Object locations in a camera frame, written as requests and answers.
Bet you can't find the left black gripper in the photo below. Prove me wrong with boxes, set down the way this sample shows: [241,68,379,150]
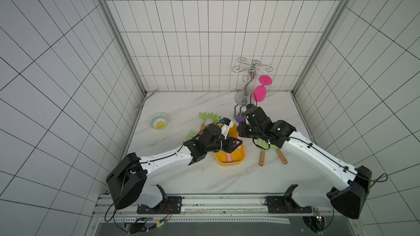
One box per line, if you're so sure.
[207,135,242,154]

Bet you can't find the purple rake pink handle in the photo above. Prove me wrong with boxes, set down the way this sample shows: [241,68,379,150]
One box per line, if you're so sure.
[225,153,233,163]
[234,104,246,123]

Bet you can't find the yellow plastic storage box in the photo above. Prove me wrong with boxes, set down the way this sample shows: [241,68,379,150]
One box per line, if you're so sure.
[215,145,246,166]

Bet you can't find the light green fork wooden handle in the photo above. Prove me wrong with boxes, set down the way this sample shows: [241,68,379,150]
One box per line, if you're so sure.
[257,139,270,166]

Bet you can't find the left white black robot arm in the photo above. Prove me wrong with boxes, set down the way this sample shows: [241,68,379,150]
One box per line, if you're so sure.
[106,122,243,210]

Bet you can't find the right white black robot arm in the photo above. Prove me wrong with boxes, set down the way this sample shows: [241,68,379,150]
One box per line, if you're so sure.
[238,104,373,219]

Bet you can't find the light green leaf rake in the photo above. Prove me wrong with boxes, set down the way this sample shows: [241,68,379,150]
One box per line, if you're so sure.
[199,113,221,131]

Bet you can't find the silver metal glass rack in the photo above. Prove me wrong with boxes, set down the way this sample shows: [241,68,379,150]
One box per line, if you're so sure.
[232,57,273,106]

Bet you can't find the pink plastic wine glass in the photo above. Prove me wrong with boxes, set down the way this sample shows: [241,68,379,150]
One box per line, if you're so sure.
[252,75,272,103]

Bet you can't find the patterned small bowl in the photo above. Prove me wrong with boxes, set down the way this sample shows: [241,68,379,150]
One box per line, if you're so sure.
[149,113,169,130]

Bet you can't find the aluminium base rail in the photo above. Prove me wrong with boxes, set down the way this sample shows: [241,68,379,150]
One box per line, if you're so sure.
[86,193,366,236]

